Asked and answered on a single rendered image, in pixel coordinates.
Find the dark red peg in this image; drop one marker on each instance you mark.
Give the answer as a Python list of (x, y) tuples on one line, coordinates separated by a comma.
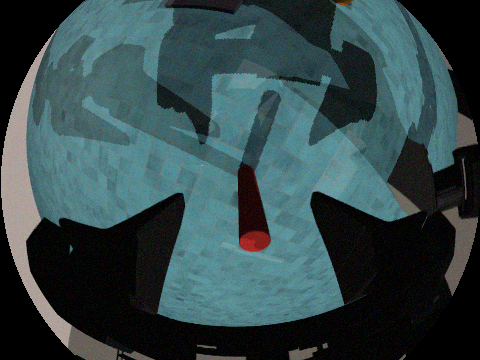
[(253, 228)]

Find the brown cylinder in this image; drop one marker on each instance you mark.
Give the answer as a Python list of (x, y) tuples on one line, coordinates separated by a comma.
[(342, 2)]

